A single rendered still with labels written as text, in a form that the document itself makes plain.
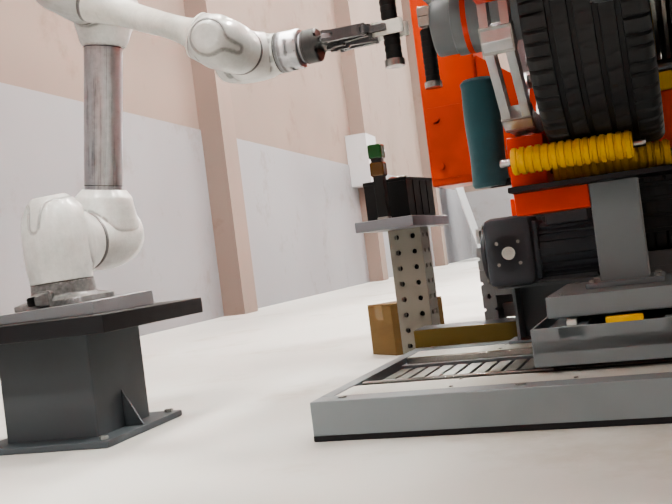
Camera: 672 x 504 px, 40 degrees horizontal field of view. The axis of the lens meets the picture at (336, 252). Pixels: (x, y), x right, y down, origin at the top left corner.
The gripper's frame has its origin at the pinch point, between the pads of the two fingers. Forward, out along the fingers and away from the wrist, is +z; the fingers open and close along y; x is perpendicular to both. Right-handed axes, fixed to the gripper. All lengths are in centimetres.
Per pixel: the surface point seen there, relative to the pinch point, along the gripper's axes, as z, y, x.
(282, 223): -323, -676, -3
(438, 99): -5, -60, -7
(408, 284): -24, -73, -58
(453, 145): -2, -60, -20
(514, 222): 15, -39, -44
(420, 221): -15, -61, -40
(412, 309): -24, -73, -65
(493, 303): 1, -70, -66
